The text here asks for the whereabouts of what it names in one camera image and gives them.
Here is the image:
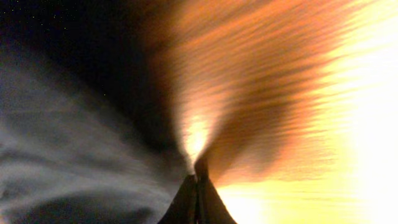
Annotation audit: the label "navy blue shorts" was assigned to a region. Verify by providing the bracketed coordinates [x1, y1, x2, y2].
[1, 1, 187, 223]

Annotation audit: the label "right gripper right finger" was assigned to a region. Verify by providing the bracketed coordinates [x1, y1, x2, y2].
[194, 158, 236, 224]

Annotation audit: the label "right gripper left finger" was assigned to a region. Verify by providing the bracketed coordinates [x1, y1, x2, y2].
[158, 175, 197, 224]

